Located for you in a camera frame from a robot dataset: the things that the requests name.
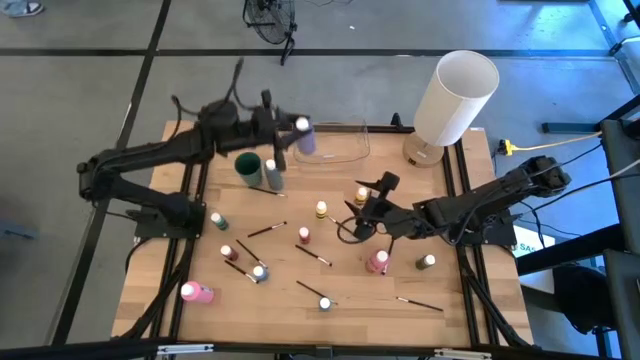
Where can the black floor fan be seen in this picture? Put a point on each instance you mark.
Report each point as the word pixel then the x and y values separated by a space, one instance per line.
pixel 289 45

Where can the person's foot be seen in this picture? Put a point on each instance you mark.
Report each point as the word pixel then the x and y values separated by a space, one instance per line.
pixel 20 7

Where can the clear plastic bin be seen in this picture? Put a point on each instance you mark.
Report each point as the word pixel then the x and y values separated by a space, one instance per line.
pixel 345 150

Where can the black round stool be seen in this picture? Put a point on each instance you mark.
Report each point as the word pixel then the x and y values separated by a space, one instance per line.
pixel 582 297

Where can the large bright red paint bottle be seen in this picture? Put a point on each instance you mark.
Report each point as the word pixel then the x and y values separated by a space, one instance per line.
pixel 375 263

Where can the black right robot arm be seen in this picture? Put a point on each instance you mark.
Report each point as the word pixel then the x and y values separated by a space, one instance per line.
pixel 500 195

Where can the black aluminium table frame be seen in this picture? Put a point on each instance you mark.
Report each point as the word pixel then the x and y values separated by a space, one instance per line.
pixel 385 129

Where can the small teal striped paint bottle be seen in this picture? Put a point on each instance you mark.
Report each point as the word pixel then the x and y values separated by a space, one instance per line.
pixel 220 222

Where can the silver frame bracket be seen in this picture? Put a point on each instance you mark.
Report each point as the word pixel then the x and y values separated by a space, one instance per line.
pixel 462 354
pixel 185 349

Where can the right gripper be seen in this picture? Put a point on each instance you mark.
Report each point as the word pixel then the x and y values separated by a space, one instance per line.
pixel 390 217

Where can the small red striped paint bottle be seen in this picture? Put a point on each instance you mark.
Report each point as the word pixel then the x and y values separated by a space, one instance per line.
pixel 304 236

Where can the large purple paint bottle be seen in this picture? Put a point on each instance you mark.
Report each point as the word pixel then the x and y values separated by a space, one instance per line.
pixel 306 142

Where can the small yellow striped paint bottle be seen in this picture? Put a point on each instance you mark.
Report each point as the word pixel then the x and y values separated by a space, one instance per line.
pixel 321 210

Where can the white printed box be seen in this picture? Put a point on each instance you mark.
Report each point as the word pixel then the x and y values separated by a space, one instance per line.
pixel 535 245

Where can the large pink paint bottle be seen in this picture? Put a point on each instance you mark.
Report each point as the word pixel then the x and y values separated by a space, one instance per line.
pixel 200 293

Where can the dark green plastic cup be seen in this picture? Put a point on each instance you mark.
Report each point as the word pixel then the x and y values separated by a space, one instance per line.
pixel 248 172

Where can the dark grey side cart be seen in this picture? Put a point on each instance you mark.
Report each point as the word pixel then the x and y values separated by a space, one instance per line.
pixel 622 190

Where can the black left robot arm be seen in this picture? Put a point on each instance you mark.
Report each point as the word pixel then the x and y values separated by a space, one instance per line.
pixel 150 150

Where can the small orange striped paint bottle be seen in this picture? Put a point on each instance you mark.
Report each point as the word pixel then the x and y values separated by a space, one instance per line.
pixel 361 196

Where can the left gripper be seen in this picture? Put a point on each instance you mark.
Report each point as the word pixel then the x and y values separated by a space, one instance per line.
pixel 267 127

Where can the large grey-blue paint bottle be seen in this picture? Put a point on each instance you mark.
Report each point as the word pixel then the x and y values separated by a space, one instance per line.
pixel 274 179

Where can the table lamp white shade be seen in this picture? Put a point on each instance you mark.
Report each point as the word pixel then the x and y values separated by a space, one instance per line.
pixel 455 100

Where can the olive green paint bottle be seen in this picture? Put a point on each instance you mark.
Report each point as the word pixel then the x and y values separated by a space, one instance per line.
pixel 424 263

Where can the small blue striped paint bottle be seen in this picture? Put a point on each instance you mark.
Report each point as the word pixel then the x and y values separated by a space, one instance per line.
pixel 259 273
pixel 325 303

